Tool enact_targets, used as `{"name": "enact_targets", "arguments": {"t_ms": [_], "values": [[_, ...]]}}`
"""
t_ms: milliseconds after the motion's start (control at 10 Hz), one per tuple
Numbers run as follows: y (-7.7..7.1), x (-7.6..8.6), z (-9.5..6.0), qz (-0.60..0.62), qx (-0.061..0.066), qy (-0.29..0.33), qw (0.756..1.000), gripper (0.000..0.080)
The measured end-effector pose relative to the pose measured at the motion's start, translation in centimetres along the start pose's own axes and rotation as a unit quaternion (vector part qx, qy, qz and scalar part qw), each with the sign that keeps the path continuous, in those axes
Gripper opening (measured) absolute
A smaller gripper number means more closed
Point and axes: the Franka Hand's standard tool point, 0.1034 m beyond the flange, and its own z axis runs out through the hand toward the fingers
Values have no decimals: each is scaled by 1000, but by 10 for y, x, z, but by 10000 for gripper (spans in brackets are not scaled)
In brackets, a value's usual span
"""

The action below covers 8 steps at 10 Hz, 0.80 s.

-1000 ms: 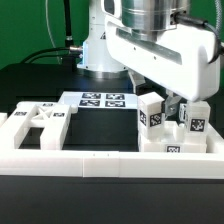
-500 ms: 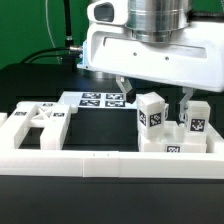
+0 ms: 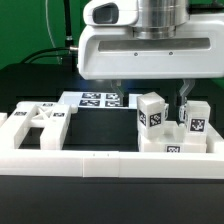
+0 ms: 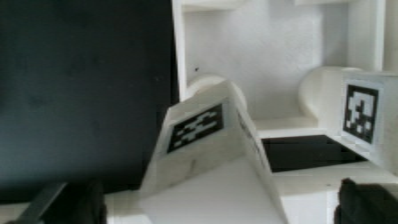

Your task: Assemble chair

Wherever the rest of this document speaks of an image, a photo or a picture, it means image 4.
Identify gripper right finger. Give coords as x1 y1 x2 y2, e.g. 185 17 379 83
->
334 178 398 224

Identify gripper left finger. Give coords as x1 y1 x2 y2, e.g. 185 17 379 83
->
13 180 109 224

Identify white chair leg with tag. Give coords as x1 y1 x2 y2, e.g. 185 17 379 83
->
299 67 398 176

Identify white chair seat part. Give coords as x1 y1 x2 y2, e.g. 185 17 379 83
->
173 0 398 138

